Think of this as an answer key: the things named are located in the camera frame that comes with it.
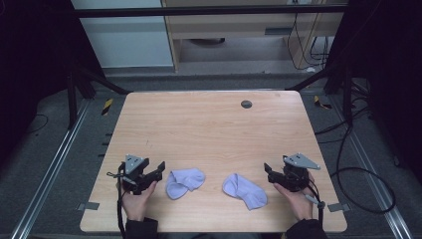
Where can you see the white cabinet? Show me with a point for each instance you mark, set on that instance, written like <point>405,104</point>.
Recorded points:
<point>126,36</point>

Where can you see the person's right hand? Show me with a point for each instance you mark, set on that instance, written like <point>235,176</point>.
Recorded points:
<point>299,204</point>

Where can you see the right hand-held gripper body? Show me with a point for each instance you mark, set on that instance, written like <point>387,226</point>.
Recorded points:
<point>295,176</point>

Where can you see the light purple sock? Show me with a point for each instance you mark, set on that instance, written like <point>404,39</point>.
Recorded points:
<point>246,192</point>
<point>183,184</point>

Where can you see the grey round table grommet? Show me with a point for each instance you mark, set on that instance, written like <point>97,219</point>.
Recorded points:
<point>246,104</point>

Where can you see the light wooden desk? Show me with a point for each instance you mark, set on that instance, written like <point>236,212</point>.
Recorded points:
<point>232,26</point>

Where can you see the black metal stand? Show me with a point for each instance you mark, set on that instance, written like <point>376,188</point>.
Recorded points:
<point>72,99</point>
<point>346,96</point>

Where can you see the yellow black floor tape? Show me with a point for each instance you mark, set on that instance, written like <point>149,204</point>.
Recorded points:
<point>107,106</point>
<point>320,103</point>

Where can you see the black horizontal bar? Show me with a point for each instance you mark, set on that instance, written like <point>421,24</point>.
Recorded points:
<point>205,11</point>

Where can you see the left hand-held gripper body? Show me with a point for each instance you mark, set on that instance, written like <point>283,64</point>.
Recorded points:
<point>134,164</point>

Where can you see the person's left hand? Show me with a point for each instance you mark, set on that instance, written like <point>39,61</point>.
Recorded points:
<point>136,205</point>

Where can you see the grey tape strip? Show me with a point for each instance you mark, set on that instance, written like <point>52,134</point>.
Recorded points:
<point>338,207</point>
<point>89,206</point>

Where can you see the aluminium floor rail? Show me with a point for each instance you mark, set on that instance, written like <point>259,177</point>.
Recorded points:
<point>49,169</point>
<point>371,169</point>

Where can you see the dark curtain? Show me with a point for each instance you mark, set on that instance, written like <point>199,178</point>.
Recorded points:
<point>388,73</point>
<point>33,66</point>

